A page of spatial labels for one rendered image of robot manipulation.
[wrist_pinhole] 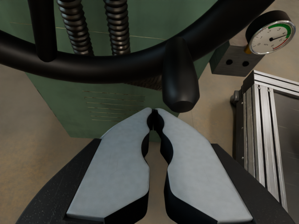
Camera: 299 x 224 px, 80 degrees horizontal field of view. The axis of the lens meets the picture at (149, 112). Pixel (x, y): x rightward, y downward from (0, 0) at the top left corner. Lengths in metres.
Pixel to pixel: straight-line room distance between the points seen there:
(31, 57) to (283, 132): 0.89
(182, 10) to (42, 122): 0.82
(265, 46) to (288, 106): 0.68
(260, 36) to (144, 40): 0.20
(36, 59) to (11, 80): 1.01
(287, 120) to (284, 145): 0.13
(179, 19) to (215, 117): 0.76
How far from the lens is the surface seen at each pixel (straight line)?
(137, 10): 0.35
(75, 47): 0.25
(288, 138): 0.93
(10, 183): 0.95
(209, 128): 1.01
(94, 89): 0.53
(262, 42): 0.36
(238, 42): 0.39
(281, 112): 0.98
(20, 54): 0.20
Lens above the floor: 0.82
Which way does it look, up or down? 60 degrees down
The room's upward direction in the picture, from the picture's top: 14 degrees clockwise
